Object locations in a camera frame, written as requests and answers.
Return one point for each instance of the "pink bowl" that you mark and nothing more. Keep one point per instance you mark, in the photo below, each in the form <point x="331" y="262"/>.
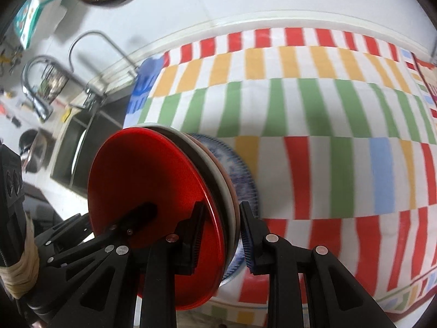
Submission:
<point x="228" y="186"/>

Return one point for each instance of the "thin chrome faucet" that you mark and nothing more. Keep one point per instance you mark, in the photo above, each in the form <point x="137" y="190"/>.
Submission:
<point x="112" y="42"/>

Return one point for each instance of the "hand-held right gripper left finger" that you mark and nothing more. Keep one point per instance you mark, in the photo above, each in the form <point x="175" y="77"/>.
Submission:
<point x="195" y="242"/>

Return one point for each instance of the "yellow sponge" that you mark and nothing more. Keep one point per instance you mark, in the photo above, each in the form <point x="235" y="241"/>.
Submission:
<point x="66" y="115"/>

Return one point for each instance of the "steel sink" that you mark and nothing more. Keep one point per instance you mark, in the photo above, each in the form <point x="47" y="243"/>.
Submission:
<point x="78" y="150"/>

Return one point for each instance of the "colourful striped cloth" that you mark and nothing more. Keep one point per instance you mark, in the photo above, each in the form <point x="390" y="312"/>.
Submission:
<point x="307" y="109"/>

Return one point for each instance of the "red and black bowl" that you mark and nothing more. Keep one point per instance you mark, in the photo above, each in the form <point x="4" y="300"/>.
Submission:
<point x="143" y="170"/>

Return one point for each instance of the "paper towel pack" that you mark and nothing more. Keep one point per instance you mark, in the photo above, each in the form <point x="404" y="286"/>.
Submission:
<point x="36" y="6"/>

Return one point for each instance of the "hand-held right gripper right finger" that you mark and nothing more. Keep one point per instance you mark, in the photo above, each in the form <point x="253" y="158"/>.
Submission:
<point x="246" y="246"/>

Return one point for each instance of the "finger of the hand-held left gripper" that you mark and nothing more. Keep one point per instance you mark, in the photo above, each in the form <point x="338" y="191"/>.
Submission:
<point x="140" y="215"/>
<point x="68" y="230"/>

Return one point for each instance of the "blue floral plate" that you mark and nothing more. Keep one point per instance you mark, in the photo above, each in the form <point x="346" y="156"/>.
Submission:
<point x="244" y="174"/>

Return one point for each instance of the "steel mixing bowl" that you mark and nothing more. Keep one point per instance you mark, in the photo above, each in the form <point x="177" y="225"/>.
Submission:
<point x="34" y="150"/>

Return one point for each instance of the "tall chrome faucet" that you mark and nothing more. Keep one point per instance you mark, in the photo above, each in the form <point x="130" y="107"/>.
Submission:
<point x="34" y="75"/>

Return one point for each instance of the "white bowl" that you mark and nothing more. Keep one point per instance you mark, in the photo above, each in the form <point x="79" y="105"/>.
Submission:
<point x="208" y="167"/>

